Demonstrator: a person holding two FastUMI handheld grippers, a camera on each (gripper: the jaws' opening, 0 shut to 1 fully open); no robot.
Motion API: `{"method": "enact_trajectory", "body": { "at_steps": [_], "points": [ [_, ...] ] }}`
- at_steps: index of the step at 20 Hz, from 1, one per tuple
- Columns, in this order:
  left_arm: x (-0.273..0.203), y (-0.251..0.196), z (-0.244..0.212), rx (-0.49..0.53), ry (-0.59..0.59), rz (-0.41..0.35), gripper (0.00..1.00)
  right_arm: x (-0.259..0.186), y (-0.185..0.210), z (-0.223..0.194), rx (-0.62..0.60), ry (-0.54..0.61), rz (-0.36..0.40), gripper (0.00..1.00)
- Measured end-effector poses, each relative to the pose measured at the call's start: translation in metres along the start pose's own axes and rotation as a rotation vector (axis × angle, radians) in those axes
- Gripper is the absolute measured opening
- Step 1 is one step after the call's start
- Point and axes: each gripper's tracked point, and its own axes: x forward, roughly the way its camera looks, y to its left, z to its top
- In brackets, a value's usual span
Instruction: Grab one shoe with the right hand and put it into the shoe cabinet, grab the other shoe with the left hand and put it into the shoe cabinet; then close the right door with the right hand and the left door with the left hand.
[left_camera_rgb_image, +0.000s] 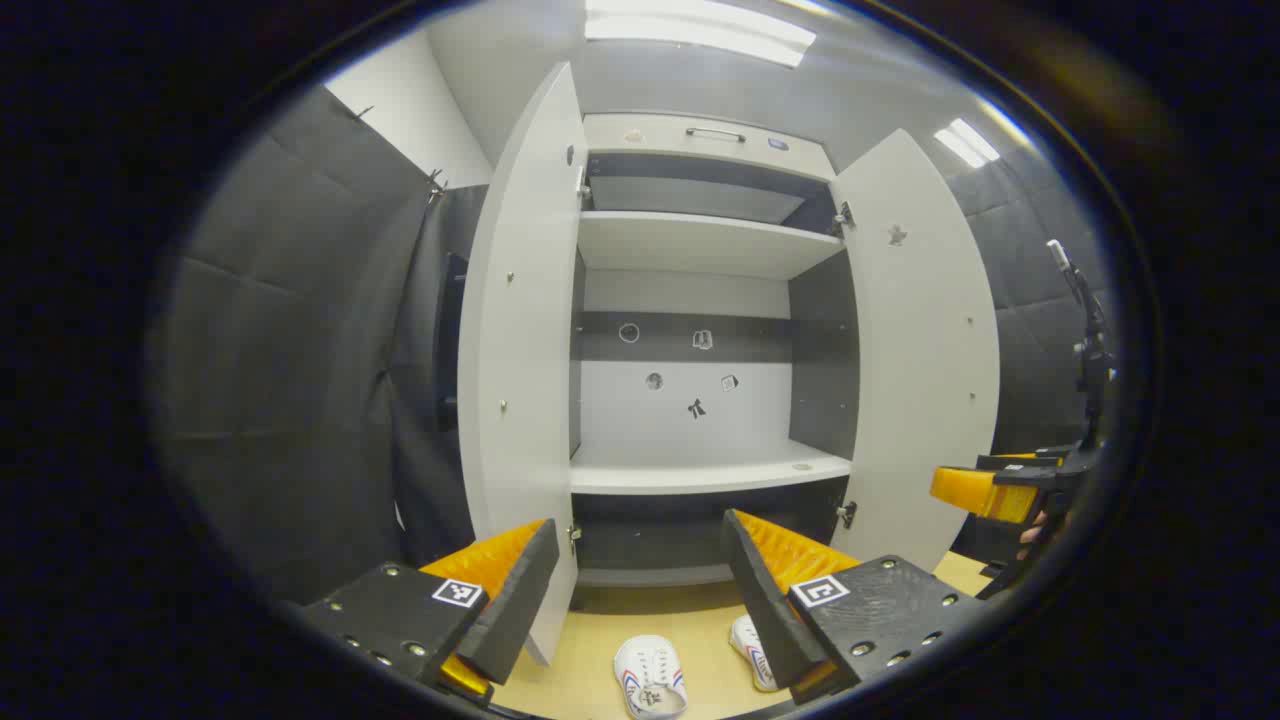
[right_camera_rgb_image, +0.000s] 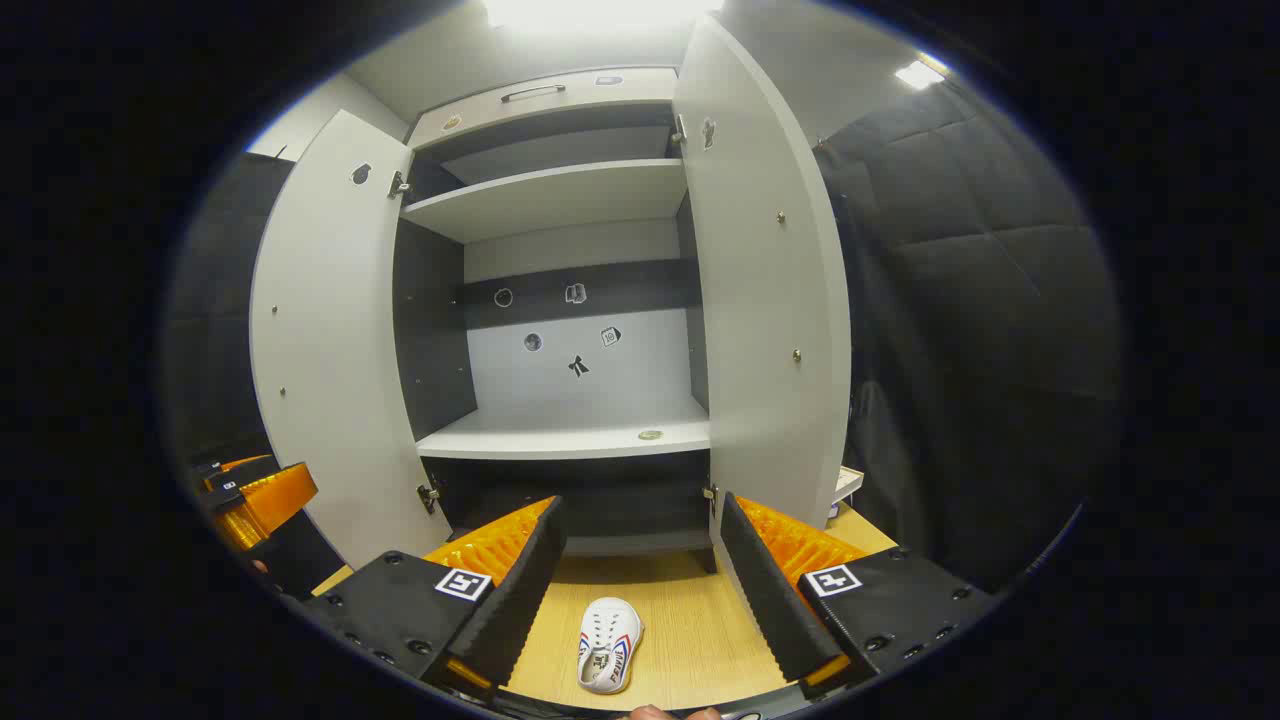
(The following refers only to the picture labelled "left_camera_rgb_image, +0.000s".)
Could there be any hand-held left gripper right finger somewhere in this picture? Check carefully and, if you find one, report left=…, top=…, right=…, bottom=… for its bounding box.
left=722, top=508, right=986, bottom=706

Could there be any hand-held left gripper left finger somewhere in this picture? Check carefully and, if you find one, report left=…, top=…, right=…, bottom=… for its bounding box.
left=300, top=517, right=561, bottom=706

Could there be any white striped shoe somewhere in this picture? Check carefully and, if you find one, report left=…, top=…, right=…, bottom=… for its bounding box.
left=730, top=615, right=791, bottom=693
left=613, top=635, right=689, bottom=720

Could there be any white cabinet door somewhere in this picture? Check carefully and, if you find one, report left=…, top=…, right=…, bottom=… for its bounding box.
left=435, top=62, right=589, bottom=666
left=830, top=128, right=1001, bottom=573

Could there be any white shoe cabinet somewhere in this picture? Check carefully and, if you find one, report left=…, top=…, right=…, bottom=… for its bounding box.
left=568, top=112, right=863, bottom=591

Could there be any white cabinet drawer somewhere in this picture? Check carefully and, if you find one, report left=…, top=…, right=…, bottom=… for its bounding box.
left=583, top=113, right=837, bottom=183

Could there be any black backdrop cloth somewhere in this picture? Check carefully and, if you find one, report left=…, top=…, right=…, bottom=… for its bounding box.
left=945, top=140, right=1119, bottom=561
left=150, top=85, right=493, bottom=606

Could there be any long ceiling light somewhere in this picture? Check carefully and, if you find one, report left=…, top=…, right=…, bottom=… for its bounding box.
left=585, top=0, right=816, bottom=68
left=935, top=118, right=1001, bottom=169

